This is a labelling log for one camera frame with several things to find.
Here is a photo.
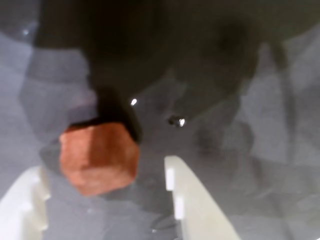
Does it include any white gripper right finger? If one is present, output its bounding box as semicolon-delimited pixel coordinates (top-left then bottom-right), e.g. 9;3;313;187
163;155;241;240

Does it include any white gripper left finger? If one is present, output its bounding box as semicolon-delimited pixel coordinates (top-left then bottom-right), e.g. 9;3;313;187
0;165;52;240

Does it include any red cube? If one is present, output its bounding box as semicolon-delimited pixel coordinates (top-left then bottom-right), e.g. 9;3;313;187
58;121;140;197

